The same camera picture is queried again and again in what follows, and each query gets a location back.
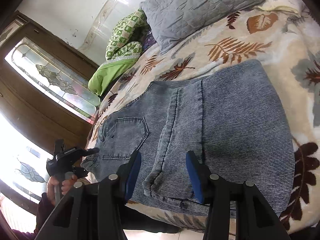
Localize wooden glass-panel door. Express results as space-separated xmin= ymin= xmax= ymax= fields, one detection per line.
xmin=1 ymin=12 xmax=100 ymax=214

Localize grey quilted pillow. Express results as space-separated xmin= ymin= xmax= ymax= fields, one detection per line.
xmin=140 ymin=0 xmax=263 ymax=54

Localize grey denim pants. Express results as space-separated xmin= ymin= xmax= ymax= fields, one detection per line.
xmin=81 ymin=60 xmax=295 ymax=216

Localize leaf pattern bed blanket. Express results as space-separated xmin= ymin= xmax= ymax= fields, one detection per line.
xmin=87 ymin=0 xmax=319 ymax=233

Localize dark sleeved left forearm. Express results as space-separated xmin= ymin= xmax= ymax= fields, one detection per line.
xmin=12 ymin=192 xmax=55 ymax=240

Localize person's left hand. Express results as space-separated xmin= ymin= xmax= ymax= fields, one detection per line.
xmin=46 ymin=173 xmax=78 ymax=207

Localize cream cloth under pillow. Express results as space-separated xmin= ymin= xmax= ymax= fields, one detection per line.
xmin=255 ymin=4 xmax=301 ymax=15

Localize green patterned quilt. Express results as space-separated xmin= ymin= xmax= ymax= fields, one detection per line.
xmin=88 ymin=9 xmax=148 ymax=96

